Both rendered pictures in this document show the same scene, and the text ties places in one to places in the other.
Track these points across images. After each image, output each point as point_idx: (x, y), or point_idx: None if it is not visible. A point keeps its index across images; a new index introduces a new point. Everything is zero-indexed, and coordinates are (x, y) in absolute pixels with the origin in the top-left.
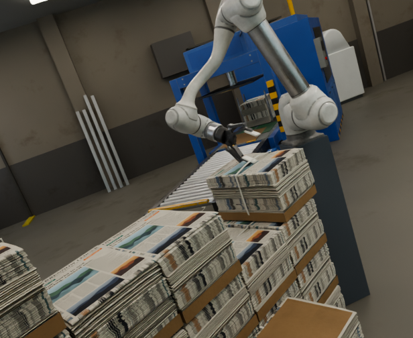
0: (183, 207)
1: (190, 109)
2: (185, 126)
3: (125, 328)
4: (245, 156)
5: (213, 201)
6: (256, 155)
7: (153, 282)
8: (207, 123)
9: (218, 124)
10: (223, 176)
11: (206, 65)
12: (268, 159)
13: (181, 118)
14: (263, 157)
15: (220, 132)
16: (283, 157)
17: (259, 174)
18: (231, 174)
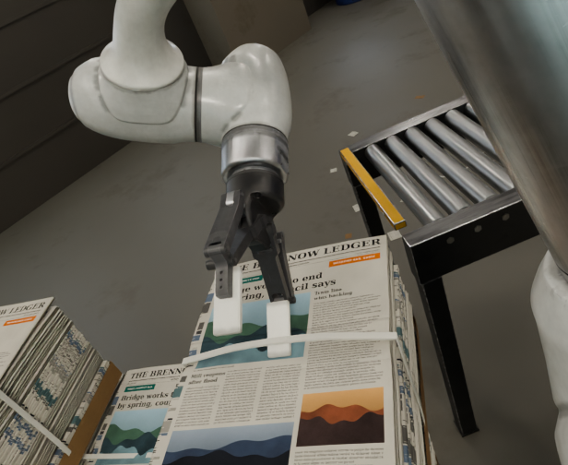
0: (370, 196)
1: (117, 93)
2: (119, 137)
3: None
4: (278, 309)
5: (407, 236)
6: (359, 307)
7: None
8: (228, 130)
9: (243, 156)
10: (198, 321)
11: None
12: (289, 397)
13: (86, 119)
14: (328, 351)
15: (227, 192)
16: (286, 460)
17: (152, 453)
18: (207, 334)
